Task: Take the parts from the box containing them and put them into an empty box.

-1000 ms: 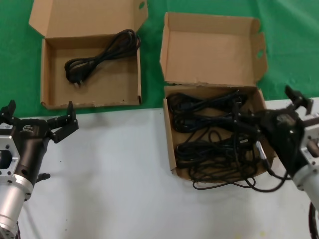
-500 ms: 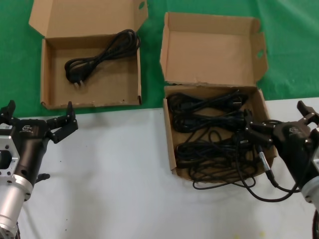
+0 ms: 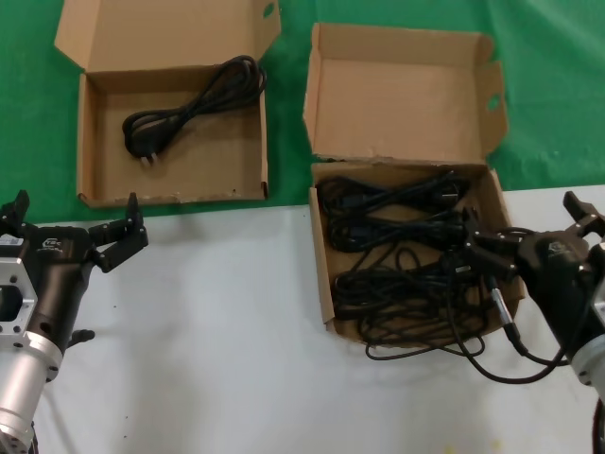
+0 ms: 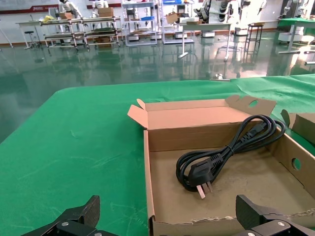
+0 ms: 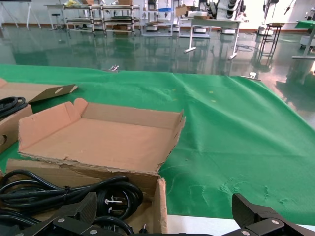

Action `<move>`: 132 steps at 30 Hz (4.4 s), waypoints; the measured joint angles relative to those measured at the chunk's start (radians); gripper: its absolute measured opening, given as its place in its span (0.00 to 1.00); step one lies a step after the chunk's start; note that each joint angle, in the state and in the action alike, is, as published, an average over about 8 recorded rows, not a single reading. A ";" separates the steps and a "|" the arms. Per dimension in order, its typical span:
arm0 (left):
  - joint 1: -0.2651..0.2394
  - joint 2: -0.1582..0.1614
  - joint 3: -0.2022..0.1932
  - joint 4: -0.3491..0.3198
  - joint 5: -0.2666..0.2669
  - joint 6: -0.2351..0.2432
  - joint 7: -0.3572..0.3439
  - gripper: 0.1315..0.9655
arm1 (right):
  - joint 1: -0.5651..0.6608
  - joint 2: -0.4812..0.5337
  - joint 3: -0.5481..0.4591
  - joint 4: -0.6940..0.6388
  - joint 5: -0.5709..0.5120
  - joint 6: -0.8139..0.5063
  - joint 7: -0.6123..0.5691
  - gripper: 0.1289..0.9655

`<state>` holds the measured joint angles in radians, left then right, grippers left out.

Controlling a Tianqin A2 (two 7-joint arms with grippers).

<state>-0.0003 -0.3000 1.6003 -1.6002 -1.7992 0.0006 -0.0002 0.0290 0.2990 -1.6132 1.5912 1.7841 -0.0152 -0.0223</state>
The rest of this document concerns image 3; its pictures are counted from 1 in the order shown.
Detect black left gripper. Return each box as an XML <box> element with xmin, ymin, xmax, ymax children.
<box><xmin>0</xmin><ymin>190</ymin><xmax>150</xmax><ymax>352</ymax></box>

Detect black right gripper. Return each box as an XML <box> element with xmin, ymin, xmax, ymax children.
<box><xmin>461</xmin><ymin>190</ymin><xmax>605</xmax><ymax>357</ymax></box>

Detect black power cable white prongs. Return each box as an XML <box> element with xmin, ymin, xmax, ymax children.
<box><xmin>121</xmin><ymin>55</ymin><xmax>268</xmax><ymax>167</ymax></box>

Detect wide open cardboard box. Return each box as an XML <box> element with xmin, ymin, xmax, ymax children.
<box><xmin>54</xmin><ymin>0</ymin><xmax>284</xmax><ymax>208</ymax></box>

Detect cardboard box with torn lid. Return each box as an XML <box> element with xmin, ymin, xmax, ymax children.
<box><xmin>302</xmin><ymin>22</ymin><xmax>527</xmax><ymax>341</ymax></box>

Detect green table cloth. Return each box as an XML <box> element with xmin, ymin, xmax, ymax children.
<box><xmin>0</xmin><ymin>0</ymin><xmax>605</xmax><ymax>223</ymax></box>

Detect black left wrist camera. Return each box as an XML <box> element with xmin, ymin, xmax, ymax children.
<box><xmin>0</xmin><ymin>230</ymin><xmax>28</xmax><ymax>260</ymax></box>

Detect silver left wrist bracket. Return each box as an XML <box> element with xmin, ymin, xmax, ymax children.
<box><xmin>0</xmin><ymin>257</ymin><xmax>39</xmax><ymax>352</ymax></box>

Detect right arm cable silver connector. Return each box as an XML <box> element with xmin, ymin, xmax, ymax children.
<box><xmin>465</xmin><ymin>276</ymin><xmax>576</xmax><ymax>382</ymax></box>

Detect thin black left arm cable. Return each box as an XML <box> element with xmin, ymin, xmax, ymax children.
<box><xmin>26</xmin><ymin>419</ymin><xmax>42</xmax><ymax>454</ymax></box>

